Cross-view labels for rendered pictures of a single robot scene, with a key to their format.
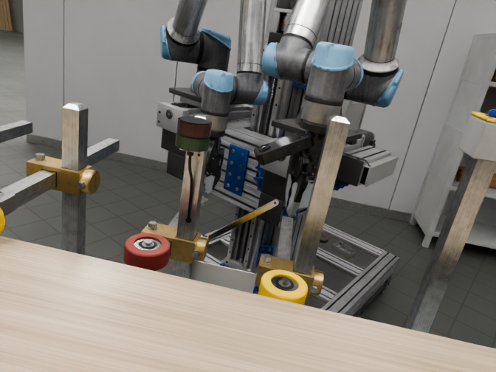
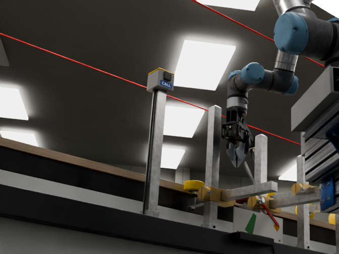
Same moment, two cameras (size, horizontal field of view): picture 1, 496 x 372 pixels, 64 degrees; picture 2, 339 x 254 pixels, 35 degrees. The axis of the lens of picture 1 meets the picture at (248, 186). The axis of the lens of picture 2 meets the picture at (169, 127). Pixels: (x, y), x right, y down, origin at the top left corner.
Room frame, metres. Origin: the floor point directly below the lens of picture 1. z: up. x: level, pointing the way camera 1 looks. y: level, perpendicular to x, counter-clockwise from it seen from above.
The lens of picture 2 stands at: (2.07, -1.50, 0.37)
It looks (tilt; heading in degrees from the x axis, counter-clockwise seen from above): 20 degrees up; 140
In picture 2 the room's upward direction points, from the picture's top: 4 degrees clockwise
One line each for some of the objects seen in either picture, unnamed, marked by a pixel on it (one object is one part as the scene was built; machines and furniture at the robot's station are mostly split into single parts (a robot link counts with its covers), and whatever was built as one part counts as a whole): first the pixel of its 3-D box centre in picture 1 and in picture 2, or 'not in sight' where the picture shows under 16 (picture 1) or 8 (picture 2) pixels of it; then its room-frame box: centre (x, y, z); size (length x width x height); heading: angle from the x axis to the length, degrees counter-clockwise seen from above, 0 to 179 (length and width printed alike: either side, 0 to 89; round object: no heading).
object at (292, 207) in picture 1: (304, 201); (231, 154); (0.79, -0.12, 0.97); 0.06 x 0.03 x 0.09; 106
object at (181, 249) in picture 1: (174, 243); (264, 204); (0.74, 0.13, 0.84); 0.13 x 0.06 x 0.05; 86
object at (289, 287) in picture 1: (278, 308); (193, 195); (0.57, -0.09, 0.85); 0.08 x 0.08 x 0.11
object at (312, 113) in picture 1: (319, 113); (237, 106); (0.81, -0.12, 1.16); 0.08 x 0.08 x 0.05
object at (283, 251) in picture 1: (282, 263); (228, 196); (0.77, -0.10, 0.82); 0.43 x 0.03 x 0.04; 176
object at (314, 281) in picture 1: (288, 276); (215, 196); (0.72, -0.12, 0.83); 0.13 x 0.06 x 0.05; 86
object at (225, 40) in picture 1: (212, 49); not in sight; (1.58, 0.22, 1.20); 0.13 x 0.12 x 0.14; 115
